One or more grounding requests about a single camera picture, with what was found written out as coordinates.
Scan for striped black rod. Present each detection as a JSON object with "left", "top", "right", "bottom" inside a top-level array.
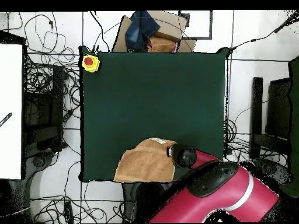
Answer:
[{"left": 0, "top": 112, "right": 13, "bottom": 128}]

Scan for black floor stand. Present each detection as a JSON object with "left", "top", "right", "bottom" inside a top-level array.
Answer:
[
  {"left": 23, "top": 65, "right": 65, "bottom": 152},
  {"left": 249, "top": 76, "right": 293, "bottom": 160}
]

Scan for blue denim jeans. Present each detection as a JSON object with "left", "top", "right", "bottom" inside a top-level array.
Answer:
[{"left": 124, "top": 10, "right": 161, "bottom": 53}]

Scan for brown cardboard box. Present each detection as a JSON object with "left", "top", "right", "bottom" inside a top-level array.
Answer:
[{"left": 111, "top": 10, "right": 197, "bottom": 54}]

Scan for orange folded cloth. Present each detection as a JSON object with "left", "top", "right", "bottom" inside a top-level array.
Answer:
[{"left": 147, "top": 36, "right": 179, "bottom": 54}]

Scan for black floor base foot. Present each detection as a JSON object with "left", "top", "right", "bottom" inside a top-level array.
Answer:
[
  {"left": 25, "top": 150, "right": 55, "bottom": 180},
  {"left": 252, "top": 157, "right": 294, "bottom": 188}
]

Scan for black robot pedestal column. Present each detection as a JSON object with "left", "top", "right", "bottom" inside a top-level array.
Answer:
[{"left": 121, "top": 181, "right": 173, "bottom": 223}]

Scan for tan terry towel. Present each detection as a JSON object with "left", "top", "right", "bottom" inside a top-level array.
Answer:
[{"left": 113, "top": 137, "right": 178, "bottom": 183}]

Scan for yellow emergency stop button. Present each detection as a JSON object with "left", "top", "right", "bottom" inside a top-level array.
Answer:
[{"left": 81, "top": 54, "right": 100, "bottom": 73}]

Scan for thin black rectangular frame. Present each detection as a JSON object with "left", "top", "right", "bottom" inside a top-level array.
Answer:
[{"left": 178, "top": 10, "right": 213, "bottom": 40}]

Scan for tangled black floor cables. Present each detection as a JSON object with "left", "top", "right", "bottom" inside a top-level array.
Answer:
[
  {"left": 6, "top": 11, "right": 124, "bottom": 224},
  {"left": 222, "top": 116, "right": 281, "bottom": 169}
]

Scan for dark green table cloth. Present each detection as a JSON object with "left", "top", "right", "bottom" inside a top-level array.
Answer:
[{"left": 78, "top": 45, "right": 230, "bottom": 184}]

